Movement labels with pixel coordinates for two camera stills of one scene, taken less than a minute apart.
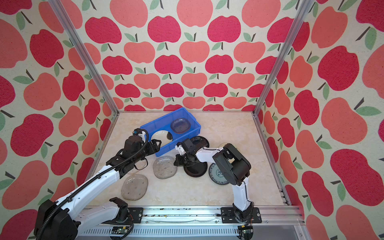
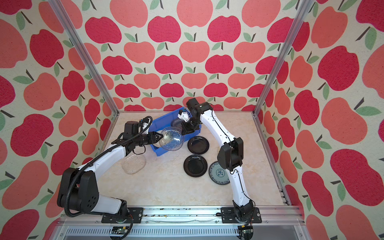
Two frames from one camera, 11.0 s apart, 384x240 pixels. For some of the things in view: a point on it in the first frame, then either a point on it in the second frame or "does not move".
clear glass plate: x=134 y=187 to x=173 y=138
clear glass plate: x=163 y=167 to x=177 y=123
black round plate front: x=196 y=170 does not move
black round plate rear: x=199 y=142 does not move
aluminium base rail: x=283 y=223 does not move
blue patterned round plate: x=217 y=175 does not move
